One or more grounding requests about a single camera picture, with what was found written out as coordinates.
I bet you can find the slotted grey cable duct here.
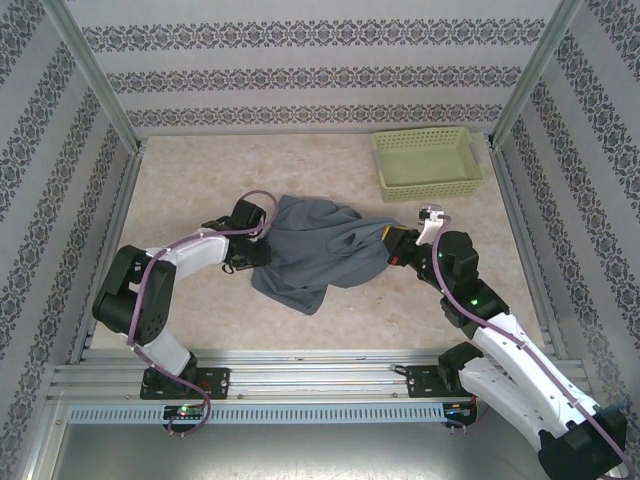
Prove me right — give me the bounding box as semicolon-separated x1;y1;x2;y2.
67;402;447;426

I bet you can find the aluminium corner post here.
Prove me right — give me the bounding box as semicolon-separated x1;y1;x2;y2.
487;0;609;149
42;0;146;151

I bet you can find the aluminium mounting rail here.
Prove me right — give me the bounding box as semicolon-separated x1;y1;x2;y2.
47;348;594;402

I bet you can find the grey t-shirt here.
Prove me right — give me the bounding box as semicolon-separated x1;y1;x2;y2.
249;194;409;317

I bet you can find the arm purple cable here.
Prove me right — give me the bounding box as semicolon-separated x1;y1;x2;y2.
125;191;279;437
433;214;630;471

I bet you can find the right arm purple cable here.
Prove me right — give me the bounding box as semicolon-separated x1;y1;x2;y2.
433;214;630;471

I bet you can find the grey metal panel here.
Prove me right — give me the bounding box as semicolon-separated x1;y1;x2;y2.
29;399;619;480

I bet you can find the green plastic basket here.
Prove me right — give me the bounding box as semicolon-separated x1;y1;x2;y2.
371;126;485;204

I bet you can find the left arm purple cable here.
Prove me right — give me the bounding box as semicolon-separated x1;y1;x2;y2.
125;191;279;437

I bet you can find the aluminium side rail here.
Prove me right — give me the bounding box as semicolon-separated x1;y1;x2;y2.
487;144;571;361
67;142;146;364

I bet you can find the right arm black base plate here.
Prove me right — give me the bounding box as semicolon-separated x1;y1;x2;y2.
405;364;481;400

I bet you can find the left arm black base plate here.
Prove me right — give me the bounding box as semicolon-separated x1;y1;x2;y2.
138;367;232;401

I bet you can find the aluminium lower frame bar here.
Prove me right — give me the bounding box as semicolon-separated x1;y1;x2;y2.
14;394;69;480

